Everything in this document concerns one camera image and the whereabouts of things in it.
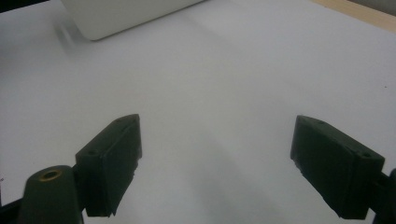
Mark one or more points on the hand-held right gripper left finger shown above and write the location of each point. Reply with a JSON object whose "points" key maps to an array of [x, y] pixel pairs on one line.
{"points": [[112, 161]]}

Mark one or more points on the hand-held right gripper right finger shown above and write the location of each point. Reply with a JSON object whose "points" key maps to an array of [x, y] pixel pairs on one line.
{"points": [[336, 168]]}

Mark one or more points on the white plastic storage box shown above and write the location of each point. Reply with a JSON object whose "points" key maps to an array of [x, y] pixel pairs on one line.
{"points": [[124, 15]]}

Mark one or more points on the white table mat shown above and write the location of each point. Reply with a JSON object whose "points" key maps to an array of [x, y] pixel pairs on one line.
{"points": [[218, 87]]}

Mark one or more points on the light wooden table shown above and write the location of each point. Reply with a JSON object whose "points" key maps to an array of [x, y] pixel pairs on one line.
{"points": [[364, 14]]}

